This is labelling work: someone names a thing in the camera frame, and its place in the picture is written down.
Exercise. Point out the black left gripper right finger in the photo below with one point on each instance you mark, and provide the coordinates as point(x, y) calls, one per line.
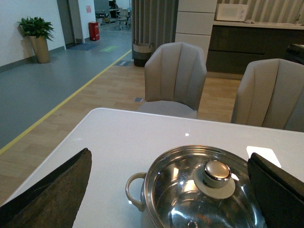
point(279, 194)

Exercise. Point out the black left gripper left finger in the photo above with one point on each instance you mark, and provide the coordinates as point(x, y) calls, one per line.
point(54, 201)

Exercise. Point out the glass pot lid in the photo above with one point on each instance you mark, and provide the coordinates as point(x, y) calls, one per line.
point(174, 201)

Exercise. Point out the beige electric cooking pot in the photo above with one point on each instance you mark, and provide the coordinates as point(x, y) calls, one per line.
point(213, 179)

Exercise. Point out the right beige upholstered chair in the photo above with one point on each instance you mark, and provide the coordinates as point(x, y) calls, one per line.
point(271, 95)

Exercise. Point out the beige upholstered chair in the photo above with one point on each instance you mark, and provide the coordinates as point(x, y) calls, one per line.
point(271, 95)
point(174, 79)

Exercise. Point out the black appliance box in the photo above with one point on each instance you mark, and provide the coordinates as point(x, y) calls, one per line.
point(295, 53)

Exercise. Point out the dark kitchen counter cabinet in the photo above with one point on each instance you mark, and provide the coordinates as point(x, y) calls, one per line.
point(232, 48)

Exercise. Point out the left beige upholstered chair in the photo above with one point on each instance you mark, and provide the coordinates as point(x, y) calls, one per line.
point(174, 79)

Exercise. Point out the green potted plant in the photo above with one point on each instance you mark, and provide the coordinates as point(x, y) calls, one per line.
point(38, 30)

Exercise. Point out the woven laundry basket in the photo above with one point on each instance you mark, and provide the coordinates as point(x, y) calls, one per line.
point(141, 53)

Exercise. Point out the red bin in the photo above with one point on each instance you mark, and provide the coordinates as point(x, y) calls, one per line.
point(94, 31)

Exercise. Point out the white microwave oven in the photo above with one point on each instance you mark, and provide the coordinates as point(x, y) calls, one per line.
point(231, 12)

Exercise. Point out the white tall cabinet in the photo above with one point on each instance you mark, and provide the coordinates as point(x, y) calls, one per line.
point(194, 22)

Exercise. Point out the grey curtain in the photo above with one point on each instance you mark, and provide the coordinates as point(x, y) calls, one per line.
point(154, 21)

